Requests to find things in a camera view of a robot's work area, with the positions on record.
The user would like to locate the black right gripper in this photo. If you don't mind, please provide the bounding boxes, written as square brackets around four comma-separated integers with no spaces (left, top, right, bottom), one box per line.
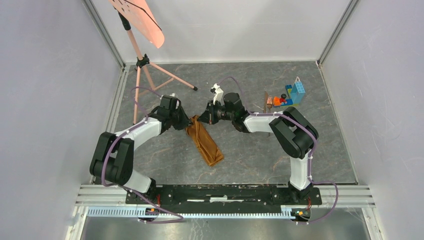
[197,99,235,125]

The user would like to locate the orange cloth napkin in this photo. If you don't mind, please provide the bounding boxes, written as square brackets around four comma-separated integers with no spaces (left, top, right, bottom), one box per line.
[185,115,224,167]

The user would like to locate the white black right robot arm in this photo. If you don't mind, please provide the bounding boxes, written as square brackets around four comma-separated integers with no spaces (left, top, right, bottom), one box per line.
[198,92,319,204]

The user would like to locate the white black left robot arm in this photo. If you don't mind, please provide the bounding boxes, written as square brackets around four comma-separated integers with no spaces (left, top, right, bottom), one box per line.
[89,95,193,204]

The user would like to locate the colourful toy brick build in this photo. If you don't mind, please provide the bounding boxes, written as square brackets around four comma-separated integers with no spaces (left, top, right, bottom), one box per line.
[272,76,306,108]

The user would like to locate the pink music stand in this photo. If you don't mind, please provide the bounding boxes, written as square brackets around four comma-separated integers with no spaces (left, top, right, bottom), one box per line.
[107,0,200,126]

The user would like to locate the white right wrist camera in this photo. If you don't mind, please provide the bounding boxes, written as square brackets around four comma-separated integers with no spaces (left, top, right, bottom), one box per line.
[210,83,224,105]

